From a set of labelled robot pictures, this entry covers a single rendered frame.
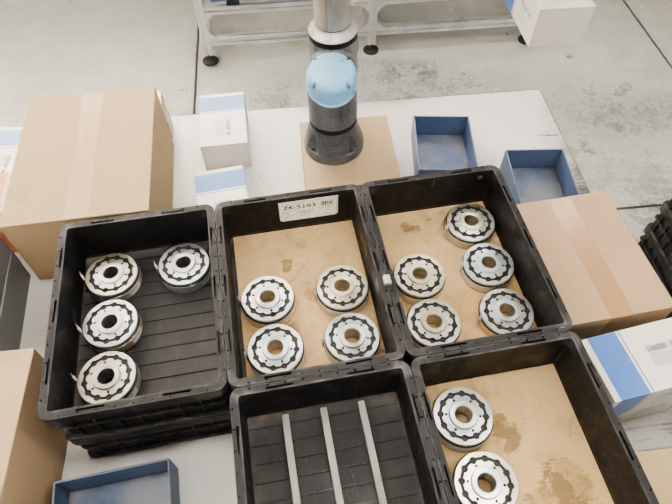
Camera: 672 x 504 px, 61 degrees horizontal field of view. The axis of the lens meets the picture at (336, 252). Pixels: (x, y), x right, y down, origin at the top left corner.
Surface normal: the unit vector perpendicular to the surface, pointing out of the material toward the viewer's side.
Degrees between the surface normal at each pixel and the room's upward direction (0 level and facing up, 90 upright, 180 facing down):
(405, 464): 0
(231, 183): 0
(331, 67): 9
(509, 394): 0
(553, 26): 90
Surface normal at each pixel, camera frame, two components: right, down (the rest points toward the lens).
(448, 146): 0.00, -0.58
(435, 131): -0.01, 0.82
